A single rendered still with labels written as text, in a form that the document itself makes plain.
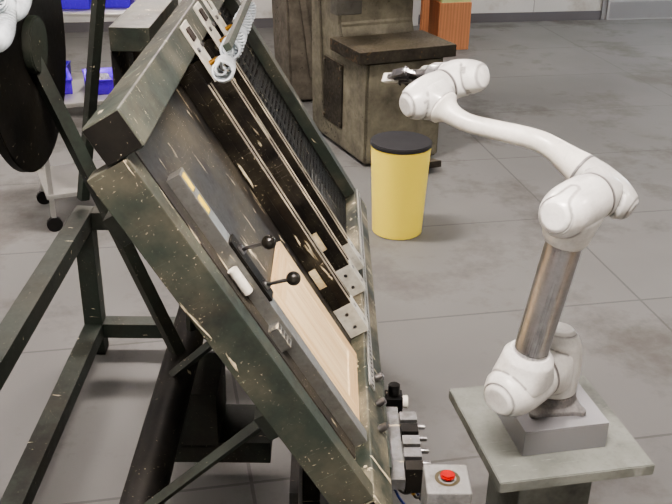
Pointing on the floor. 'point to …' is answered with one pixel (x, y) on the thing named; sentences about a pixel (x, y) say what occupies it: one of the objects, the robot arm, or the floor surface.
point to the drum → (399, 183)
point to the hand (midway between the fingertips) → (390, 77)
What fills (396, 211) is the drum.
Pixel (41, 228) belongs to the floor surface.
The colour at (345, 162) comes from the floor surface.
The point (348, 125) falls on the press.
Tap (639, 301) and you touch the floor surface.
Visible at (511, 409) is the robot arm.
